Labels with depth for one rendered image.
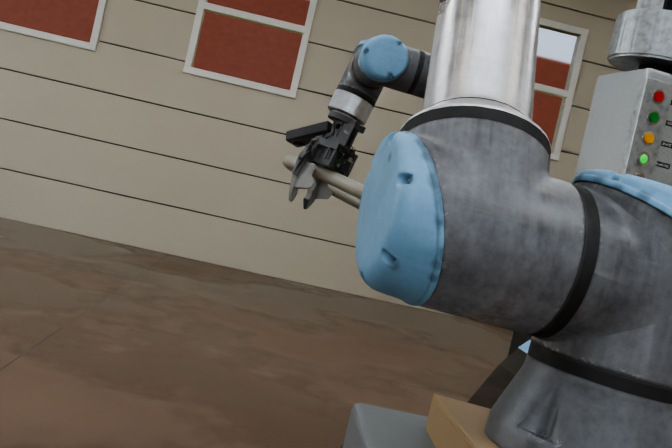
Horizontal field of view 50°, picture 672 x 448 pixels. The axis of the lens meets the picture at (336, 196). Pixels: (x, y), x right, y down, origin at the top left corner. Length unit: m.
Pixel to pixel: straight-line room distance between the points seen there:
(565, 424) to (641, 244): 0.17
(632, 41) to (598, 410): 1.41
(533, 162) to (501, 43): 0.14
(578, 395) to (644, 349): 0.07
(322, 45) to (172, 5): 1.60
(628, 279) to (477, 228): 0.14
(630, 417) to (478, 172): 0.25
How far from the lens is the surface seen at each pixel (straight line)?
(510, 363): 1.93
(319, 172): 1.54
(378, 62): 1.43
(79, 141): 7.97
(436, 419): 0.84
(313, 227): 7.70
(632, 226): 0.69
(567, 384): 0.70
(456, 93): 0.71
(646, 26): 2.00
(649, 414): 0.71
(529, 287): 0.65
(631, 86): 1.97
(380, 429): 0.84
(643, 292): 0.69
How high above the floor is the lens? 1.10
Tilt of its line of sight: 1 degrees down
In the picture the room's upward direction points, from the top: 13 degrees clockwise
